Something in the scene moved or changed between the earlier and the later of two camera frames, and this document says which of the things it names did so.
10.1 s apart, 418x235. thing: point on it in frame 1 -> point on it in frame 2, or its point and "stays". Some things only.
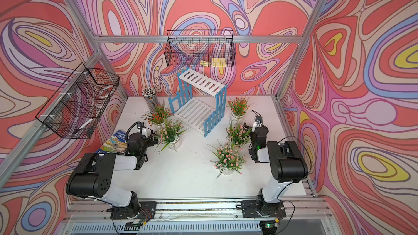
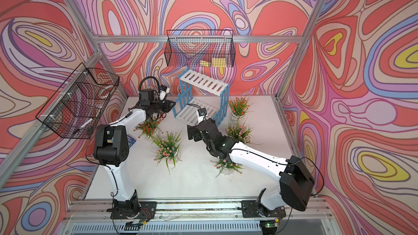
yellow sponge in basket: (215, 62) stays
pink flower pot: (170, 135) -> (168, 149)
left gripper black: (151, 142) -> (166, 108)
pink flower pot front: (228, 162) stays
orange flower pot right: (239, 106) stays
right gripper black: (265, 127) -> (196, 133)
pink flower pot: (239, 134) stays
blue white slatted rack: (200, 100) stays
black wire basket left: (75, 110) stays
